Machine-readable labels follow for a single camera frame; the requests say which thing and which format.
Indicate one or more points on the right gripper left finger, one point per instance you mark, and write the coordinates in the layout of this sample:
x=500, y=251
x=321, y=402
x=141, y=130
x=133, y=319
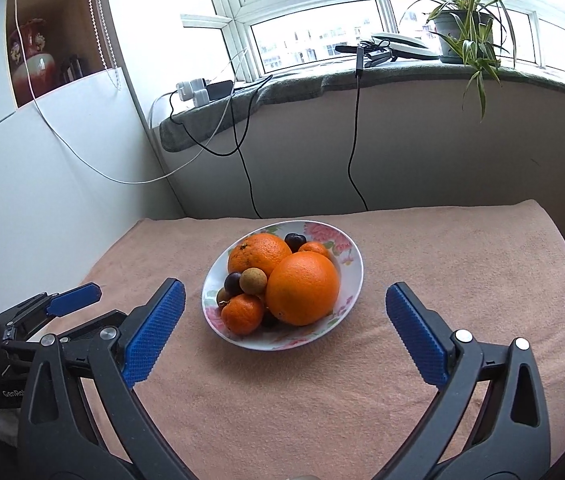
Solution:
x=58, y=437

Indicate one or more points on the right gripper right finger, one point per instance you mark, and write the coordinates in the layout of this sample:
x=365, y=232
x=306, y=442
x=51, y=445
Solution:
x=489, y=418

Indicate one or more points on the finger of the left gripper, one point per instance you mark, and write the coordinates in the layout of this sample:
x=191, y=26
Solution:
x=36, y=312
x=74, y=326

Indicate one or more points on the brown longan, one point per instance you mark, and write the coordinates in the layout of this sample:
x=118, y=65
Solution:
x=222, y=298
x=253, y=281

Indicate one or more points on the dark plum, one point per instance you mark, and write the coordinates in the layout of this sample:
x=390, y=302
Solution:
x=269, y=322
x=295, y=241
x=232, y=284

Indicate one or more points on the mandarin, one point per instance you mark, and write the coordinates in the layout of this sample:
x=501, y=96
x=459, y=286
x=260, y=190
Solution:
x=316, y=247
x=243, y=314

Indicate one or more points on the floral white ceramic plate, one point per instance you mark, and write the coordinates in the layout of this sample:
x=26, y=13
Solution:
x=345, y=256

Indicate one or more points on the large rough orange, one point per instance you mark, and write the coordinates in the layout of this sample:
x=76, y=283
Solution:
x=262, y=251

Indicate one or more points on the large smooth orange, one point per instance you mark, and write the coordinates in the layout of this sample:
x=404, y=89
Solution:
x=302, y=289

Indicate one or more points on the green windowsill cloth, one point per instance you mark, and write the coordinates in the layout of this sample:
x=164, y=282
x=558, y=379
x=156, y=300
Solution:
x=179, y=131

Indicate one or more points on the red ceramic vase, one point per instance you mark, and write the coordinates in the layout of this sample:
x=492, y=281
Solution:
x=33, y=68

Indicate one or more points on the white power strip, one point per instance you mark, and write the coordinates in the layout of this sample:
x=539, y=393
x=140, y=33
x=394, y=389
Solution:
x=195, y=91

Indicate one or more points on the black charger brick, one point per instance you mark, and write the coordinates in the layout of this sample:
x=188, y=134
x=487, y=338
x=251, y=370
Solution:
x=219, y=90

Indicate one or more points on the black device on sill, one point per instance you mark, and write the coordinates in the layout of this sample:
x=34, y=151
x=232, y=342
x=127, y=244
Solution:
x=386, y=47

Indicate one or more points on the potted spider plant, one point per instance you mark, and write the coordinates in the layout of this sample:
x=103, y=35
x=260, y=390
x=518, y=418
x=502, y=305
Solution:
x=477, y=33

